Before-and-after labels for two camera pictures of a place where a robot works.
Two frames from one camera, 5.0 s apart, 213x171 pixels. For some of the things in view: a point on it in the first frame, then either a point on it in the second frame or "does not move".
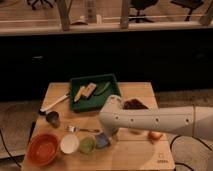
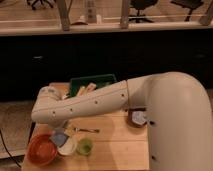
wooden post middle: [124, 14] does not move
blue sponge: [101, 140] to [59, 138]
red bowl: [43, 149] does not move
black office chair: [141, 5] does not move
